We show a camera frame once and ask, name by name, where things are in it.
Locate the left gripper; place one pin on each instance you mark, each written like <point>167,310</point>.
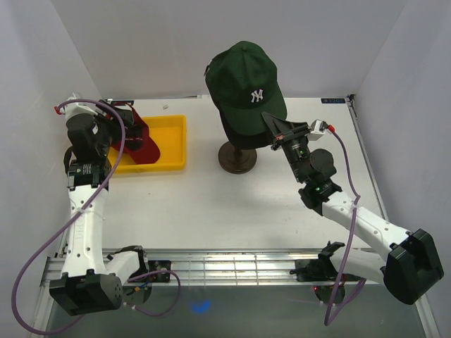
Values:
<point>114,123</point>

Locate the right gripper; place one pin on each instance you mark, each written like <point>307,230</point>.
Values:
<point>285,132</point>

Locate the black cap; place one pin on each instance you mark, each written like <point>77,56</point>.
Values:
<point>241,141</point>

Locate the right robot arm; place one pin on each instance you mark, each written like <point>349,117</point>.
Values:
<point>405,262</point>

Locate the red cap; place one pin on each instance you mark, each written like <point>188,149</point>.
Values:
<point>138,144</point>

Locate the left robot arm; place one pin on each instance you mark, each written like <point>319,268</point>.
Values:
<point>88,284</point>

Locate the aluminium frame rail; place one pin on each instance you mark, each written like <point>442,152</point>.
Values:
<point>235,268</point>

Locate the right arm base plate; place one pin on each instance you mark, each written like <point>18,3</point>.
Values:
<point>314,270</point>

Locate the dark green cap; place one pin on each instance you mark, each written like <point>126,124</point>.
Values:
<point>243,82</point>

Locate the beige mannequin head stand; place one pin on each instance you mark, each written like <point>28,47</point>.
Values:
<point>236,161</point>

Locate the yellow plastic tray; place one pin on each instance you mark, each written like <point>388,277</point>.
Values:
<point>169,133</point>

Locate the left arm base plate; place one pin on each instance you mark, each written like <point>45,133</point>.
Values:
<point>162,266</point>

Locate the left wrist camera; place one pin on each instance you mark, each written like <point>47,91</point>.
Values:
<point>75,105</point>

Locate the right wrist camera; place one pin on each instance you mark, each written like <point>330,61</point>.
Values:
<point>318,129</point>

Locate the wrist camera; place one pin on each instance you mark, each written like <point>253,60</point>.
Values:
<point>75,105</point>
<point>318,129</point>

